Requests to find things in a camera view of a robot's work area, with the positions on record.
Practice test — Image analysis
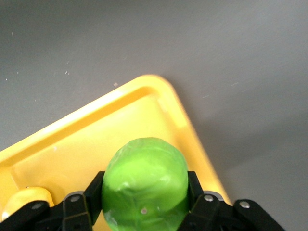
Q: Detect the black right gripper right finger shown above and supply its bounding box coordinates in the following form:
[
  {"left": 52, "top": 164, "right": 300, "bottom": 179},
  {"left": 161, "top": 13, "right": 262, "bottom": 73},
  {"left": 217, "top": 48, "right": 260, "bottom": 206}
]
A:
[{"left": 187, "top": 170, "right": 286, "bottom": 231}]

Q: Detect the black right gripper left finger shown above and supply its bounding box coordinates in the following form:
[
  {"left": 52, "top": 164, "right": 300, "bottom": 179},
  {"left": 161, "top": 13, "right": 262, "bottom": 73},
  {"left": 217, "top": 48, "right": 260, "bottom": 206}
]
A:
[{"left": 0, "top": 170, "right": 107, "bottom": 231}]

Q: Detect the yellow potato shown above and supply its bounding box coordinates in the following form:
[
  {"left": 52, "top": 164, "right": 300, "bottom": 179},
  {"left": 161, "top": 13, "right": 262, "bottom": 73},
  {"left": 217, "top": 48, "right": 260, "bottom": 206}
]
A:
[{"left": 1, "top": 186, "right": 55, "bottom": 221}]

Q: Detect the green apple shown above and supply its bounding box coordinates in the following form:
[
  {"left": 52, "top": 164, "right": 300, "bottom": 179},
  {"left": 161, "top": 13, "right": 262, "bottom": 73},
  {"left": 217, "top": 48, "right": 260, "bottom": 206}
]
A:
[{"left": 101, "top": 137, "right": 190, "bottom": 231}]

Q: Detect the yellow plastic tray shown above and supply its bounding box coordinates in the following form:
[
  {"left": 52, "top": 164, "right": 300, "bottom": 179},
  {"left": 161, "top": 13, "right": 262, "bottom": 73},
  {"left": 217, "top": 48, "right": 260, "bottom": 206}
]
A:
[{"left": 0, "top": 74, "right": 233, "bottom": 231}]

